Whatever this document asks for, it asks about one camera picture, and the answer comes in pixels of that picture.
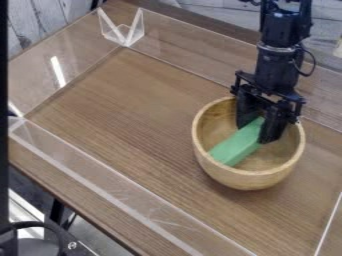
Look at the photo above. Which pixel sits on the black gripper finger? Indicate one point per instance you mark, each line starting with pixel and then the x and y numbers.
pixel 274 124
pixel 249 108

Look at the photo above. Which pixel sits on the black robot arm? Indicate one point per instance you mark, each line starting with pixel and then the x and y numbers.
pixel 285 26

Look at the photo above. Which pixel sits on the grey metal base plate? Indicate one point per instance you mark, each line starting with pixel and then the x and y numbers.
pixel 73 245

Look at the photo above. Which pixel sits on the brown wooden bowl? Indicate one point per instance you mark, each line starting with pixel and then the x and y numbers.
pixel 262 169

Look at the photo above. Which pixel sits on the green rectangular block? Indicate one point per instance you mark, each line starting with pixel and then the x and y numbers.
pixel 232 150

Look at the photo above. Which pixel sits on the black table leg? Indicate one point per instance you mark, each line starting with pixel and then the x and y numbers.
pixel 57 212

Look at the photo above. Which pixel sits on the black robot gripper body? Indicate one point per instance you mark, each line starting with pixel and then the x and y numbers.
pixel 274 79

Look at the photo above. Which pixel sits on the clear acrylic tray enclosure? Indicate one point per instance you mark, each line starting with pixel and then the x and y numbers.
pixel 105 95

